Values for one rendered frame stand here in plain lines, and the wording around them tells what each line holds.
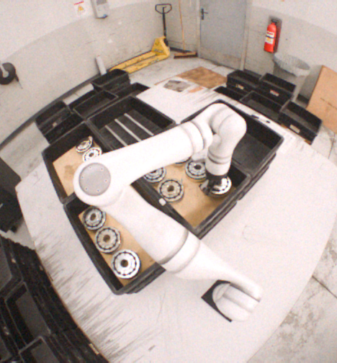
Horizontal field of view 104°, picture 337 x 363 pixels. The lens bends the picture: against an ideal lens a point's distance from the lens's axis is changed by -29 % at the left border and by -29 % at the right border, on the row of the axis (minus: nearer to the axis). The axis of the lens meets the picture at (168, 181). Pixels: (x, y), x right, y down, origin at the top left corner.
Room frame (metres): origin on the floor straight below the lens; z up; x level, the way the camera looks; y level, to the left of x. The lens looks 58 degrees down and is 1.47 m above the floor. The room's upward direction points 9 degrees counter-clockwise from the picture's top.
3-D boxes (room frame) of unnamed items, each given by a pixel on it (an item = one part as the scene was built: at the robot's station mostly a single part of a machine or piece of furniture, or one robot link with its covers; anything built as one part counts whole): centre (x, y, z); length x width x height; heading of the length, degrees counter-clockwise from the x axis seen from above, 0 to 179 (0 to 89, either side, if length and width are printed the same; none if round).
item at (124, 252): (0.10, 0.19, 0.86); 0.10 x 0.10 x 0.01
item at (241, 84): (1.89, -1.11, 0.31); 0.40 x 0.30 x 0.34; 36
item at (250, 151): (0.56, -0.32, 0.87); 0.40 x 0.30 x 0.11; 33
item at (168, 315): (0.48, -0.04, 0.35); 1.60 x 1.60 x 0.70; 36
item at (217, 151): (0.31, -0.16, 1.14); 0.09 x 0.07 x 0.15; 22
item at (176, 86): (1.40, -0.19, 0.71); 0.22 x 0.19 x 0.01; 36
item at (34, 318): (-0.21, 1.06, 0.31); 0.40 x 0.30 x 0.34; 36
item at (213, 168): (0.34, -0.15, 1.04); 0.11 x 0.09 x 0.06; 33
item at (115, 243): (0.19, 0.25, 0.86); 0.10 x 0.10 x 0.01
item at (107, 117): (0.73, 0.15, 0.87); 0.40 x 0.30 x 0.11; 33
